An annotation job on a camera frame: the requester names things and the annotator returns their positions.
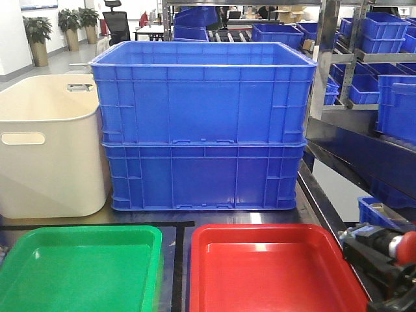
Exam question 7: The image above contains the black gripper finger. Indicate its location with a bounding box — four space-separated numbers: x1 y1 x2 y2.
343 240 402 299
367 294 415 312

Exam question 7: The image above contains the red mushroom push button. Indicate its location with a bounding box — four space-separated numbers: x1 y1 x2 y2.
337 222 416 267

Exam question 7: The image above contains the red plastic tray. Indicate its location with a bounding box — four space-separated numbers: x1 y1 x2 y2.
189 224 368 311

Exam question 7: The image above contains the lower blue stacked crate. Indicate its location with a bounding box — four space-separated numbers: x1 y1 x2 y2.
103 141 306 211

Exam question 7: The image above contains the blue stacked crate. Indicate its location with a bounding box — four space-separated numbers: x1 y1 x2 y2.
103 141 306 211
90 41 317 144

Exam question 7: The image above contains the steel shelving rack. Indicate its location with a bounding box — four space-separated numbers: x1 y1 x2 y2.
300 1 415 225

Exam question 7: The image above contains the green plastic tray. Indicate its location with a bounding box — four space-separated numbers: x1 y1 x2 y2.
1 226 163 311

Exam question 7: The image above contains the upper blue stacked crate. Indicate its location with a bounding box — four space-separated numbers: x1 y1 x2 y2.
90 41 317 144

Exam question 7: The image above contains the cream plastic basket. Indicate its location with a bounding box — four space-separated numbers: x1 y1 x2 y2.
1 74 111 218

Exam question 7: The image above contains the black office chair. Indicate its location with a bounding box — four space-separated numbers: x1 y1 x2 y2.
103 1 131 46

